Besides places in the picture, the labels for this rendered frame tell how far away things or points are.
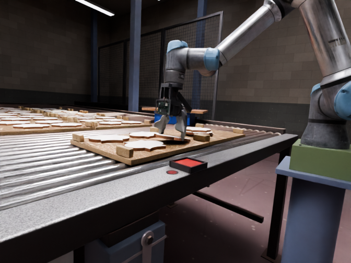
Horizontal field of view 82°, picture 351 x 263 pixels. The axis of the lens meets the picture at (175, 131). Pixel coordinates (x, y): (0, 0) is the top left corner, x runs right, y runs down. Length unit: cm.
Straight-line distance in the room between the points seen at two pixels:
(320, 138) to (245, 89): 501
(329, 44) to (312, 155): 36
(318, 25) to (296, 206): 64
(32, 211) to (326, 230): 90
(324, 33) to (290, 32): 510
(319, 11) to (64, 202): 80
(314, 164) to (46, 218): 79
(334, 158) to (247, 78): 510
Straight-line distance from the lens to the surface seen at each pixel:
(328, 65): 79
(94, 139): 77
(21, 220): 37
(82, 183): 46
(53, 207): 39
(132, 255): 45
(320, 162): 86
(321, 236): 98
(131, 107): 281
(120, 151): 58
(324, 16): 80
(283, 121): 560
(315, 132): 89
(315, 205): 93
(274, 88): 566
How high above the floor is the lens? 109
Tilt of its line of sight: 8 degrees down
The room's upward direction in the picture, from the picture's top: 3 degrees clockwise
